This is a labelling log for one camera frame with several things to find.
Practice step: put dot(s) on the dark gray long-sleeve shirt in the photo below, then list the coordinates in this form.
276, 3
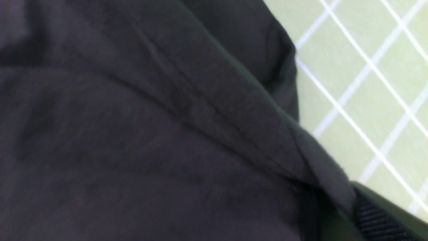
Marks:
155, 120

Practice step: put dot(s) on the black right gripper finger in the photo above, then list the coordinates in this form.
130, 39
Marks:
375, 219

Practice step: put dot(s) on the light green grid mat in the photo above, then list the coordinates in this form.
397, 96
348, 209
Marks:
362, 86

